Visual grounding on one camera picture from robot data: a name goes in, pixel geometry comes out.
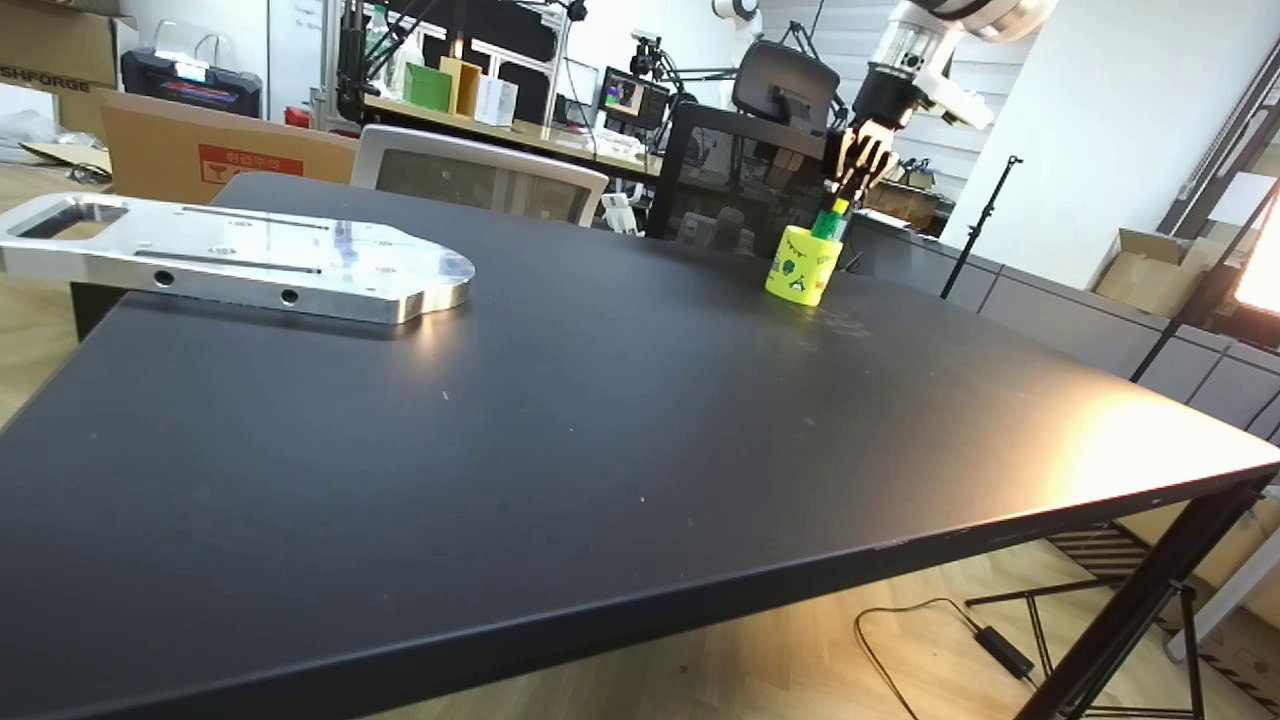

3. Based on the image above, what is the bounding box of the black light stand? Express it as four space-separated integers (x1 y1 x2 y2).
934 153 1028 303

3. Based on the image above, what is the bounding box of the black frame rack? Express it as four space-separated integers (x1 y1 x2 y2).
642 97 857 261

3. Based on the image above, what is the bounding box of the open cardboard box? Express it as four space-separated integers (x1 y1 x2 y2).
1086 222 1237 329

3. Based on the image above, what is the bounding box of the aluminium mounting plate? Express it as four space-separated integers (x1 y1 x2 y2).
0 187 481 334

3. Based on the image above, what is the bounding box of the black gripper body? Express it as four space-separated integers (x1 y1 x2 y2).
848 61 928 134

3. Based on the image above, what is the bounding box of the cardboard box with red label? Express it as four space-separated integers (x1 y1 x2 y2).
92 86 358 209

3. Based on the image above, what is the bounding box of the black cable with adapter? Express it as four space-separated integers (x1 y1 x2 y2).
851 592 1048 720

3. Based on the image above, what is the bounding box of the grey cabinet row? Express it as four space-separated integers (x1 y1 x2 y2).
835 209 1280 447

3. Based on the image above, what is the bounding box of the black case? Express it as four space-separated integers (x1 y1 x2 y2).
117 49 267 121

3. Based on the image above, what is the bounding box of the white mesh chair back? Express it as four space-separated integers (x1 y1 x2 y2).
346 121 612 233

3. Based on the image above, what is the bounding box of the plain cardboard box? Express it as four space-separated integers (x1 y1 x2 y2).
0 0 120 92

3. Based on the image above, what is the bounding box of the yellow green holder cup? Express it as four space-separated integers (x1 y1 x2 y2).
758 218 848 310

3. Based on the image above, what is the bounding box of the green box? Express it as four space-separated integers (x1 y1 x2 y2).
400 61 460 117

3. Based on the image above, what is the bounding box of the black table leg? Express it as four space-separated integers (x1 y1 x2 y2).
1016 471 1272 720

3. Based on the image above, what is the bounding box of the black monitor back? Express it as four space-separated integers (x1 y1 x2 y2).
729 34 843 133

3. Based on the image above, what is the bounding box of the small lit screen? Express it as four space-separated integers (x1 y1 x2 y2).
597 64 651 123

